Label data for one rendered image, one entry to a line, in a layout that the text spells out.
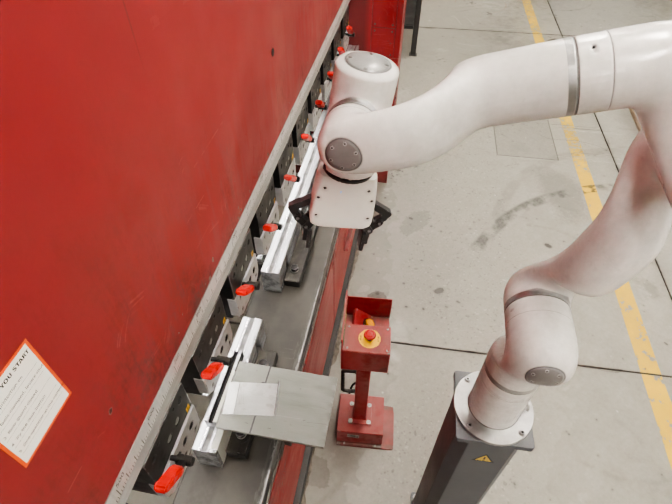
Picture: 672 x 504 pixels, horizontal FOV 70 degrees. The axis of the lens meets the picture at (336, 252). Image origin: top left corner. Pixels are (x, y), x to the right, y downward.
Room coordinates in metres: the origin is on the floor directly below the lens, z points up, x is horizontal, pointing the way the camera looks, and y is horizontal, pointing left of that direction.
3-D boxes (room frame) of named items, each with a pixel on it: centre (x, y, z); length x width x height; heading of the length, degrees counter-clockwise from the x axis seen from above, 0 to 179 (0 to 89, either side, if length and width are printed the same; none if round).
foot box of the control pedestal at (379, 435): (0.91, -0.13, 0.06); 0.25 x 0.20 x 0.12; 84
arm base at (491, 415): (0.53, -0.38, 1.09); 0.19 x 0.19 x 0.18
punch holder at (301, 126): (1.33, 0.14, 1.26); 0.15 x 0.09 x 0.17; 169
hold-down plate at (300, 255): (1.15, 0.12, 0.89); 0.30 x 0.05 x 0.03; 169
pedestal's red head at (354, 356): (0.91, -0.10, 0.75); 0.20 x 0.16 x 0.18; 174
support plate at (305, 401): (0.54, 0.14, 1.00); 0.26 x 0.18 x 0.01; 79
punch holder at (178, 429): (0.35, 0.33, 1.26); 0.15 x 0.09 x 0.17; 169
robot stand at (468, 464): (0.53, -0.38, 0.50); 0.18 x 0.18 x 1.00; 82
